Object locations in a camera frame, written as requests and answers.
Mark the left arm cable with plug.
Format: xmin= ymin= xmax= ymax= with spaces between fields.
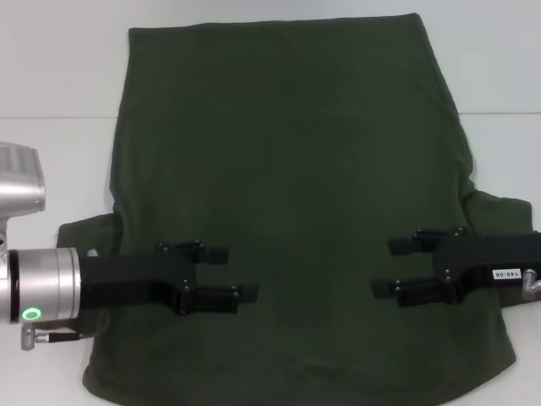
xmin=19 ymin=322 xmax=93 ymax=351

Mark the right arm cable with plug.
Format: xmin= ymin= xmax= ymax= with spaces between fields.
xmin=522 ymin=267 xmax=541 ymax=303

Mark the dark green shirt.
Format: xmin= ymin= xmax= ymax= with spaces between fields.
xmin=57 ymin=12 xmax=541 ymax=406

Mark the arm cable with plug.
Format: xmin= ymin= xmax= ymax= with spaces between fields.
xmin=19 ymin=322 xmax=93 ymax=351
xmin=522 ymin=267 xmax=541 ymax=303

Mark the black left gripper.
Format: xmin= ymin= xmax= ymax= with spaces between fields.
xmin=78 ymin=239 xmax=260 ymax=316

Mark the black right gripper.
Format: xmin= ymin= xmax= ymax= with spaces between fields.
xmin=369 ymin=226 xmax=541 ymax=309

